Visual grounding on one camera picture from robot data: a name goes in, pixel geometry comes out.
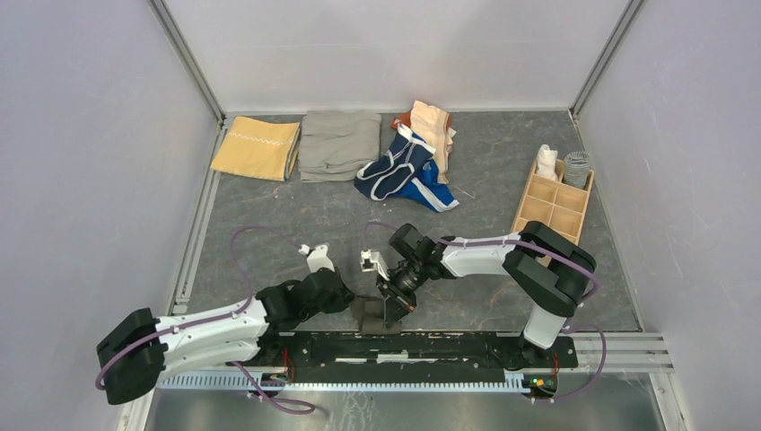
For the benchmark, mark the folded grey cloth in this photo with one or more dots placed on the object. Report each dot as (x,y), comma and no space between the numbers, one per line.
(335,145)

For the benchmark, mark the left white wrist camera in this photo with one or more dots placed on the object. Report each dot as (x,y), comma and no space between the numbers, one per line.
(317,257)

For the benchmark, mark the rolled grey striped cloth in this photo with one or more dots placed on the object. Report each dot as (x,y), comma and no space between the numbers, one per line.
(577,166)

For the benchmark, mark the rolled white cloth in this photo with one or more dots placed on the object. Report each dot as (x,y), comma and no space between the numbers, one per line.
(546,162)

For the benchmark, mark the navy blue white-trimmed underwear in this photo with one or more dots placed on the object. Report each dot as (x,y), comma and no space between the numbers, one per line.
(406,170)

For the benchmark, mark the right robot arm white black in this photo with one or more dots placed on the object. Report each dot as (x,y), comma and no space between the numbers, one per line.
(555,273)

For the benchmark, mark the olive boxer briefs beige waistband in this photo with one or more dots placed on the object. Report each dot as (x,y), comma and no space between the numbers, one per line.
(368,312)

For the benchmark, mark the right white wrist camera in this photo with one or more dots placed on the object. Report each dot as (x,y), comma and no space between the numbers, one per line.
(372,261)

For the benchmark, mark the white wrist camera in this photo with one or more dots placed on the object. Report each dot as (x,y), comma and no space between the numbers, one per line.
(317,257)
(372,261)

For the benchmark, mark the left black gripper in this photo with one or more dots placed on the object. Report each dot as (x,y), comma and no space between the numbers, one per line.
(344,297)

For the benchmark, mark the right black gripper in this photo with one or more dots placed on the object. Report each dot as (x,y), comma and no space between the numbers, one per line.
(396,308)

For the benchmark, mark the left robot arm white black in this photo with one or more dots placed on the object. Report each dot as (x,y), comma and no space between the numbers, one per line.
(144,350)

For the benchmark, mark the corner aluminium post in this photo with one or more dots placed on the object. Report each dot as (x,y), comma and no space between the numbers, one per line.
(600,66)
(170,27)

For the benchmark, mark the left corner aluminium post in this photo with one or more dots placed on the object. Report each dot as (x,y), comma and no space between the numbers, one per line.
(170,27)

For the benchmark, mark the wooden compartment organizer box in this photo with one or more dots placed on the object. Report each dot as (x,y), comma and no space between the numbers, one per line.
(554,203)

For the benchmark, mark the aluminium frame rail front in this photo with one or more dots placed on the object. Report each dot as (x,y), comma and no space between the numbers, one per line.
(613,353)

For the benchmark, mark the right corner aluminium post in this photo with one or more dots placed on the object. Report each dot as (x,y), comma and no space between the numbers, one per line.
(600,66)

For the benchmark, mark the folded yellow cloth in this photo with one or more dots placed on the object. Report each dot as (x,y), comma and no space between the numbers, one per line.
(257,149)

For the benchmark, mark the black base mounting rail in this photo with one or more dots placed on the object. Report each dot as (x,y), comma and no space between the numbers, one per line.
(408,357)

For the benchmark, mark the peach orange underwear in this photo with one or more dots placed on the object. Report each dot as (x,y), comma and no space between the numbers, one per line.
(433,125)

